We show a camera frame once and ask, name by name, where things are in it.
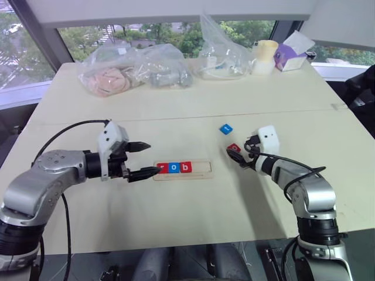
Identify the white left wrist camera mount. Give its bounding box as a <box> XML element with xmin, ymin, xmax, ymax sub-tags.
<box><xmin>96</xmin><ymin>121</ymin><xmax>130</xmax><ymax>181</ymax></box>

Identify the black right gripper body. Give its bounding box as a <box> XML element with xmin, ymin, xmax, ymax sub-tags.
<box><xmin>247</xmin><ymin>135</ymin><xmax>262</xmax><ymax>170</ymax></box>

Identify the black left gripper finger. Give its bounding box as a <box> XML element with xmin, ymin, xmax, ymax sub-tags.
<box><xmin>126</xmin><ymin>166</ymin><xmax>161</xmax><ymax>183</ymax></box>
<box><xmin>127</xmin><ymin>141</ymin><xmax>152</xmax><ymax>153</ymax></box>

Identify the black chair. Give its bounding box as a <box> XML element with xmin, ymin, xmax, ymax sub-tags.
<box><xmin>344</xmin><ymin>64</ymin><xmax>375</xmax><ymax>119</ymax></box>

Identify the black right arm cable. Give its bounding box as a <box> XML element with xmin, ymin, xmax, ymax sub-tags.
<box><xmin>248</xmin><ymin>150</ymin><xmax>326</xmax><ymax>204</ymax></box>

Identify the plastic bag with pink items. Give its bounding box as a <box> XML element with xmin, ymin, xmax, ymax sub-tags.
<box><xmin>77</xmin><ymin>43</ymin><xmax>149</xmax><ymax>98</ymax></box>

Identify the wooden letter tray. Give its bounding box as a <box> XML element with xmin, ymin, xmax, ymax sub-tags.
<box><xmin>152</xmin><ymin>159</ymin><xmax>214</xmax><ymax>181</ymax></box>

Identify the grey window pillar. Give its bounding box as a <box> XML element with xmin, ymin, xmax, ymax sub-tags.
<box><xmin>8</xmin><ymin>0</ymin><xmax>71</xmax><ymax>76</ymax></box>

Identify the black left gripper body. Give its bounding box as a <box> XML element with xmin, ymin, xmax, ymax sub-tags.
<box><xmin>107</xmin><ymin>142</ymin><xmax>131</xmax><ymax>180</ymax></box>

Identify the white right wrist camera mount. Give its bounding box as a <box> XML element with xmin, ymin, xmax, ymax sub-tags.
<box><xmin>257</xmin><ymin>125</ymin><xmax>279</xmax><ymax>155</ymax></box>

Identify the purple tissue box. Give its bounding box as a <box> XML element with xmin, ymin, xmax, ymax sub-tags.
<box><xmin>273</xmin><ymin>31</ymin><xmax>316</xmax><ymax>73</ymax></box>

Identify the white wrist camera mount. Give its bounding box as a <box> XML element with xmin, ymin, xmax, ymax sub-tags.
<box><xmin>96</xmin><ymin>121</ymin><xmax>130</xmax><ymax>181</ymax></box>
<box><xmin>257</xmin><ymin>125</ymin><xmax>279</xmax><ymax>155</ymax></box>

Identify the dark window post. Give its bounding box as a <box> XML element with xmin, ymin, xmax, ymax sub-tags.
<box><xmin>274</xmin><ymin>19</ymin><xmax>305</xmax><ymax>49</ymax></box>

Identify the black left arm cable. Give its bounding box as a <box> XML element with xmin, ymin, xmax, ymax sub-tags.
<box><xmin>31</xmin><ymin>119</ymin><xmax>110</xmax><ymax>281</ymax></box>

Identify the tall clear plastic bag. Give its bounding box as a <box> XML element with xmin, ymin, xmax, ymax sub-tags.
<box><xmin>197</xmin><ymin>13</ymin><xmax>256</xmax><ymax>82</ymax></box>

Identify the cream plastic cup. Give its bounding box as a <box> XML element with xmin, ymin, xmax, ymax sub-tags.
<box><xmin>252</xmin><ymin>39</ymin><xmax>279</xmax><ymax>76</ymax></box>

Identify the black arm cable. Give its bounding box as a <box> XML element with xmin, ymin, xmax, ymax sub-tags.
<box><xmin>31</xmin><ymin>119</ymin><xmax>110</xmax><ymax>281</ymax></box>
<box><xmin>248</xmin><ymin>150</ymin><xmax>326</xmax><ymax>204</ymax></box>

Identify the plastic bag with grey items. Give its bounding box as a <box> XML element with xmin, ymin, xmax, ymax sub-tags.
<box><xmin>137</xmin><ymin>43</ymin><xmax>195</xmax><ymax>89</ymax></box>

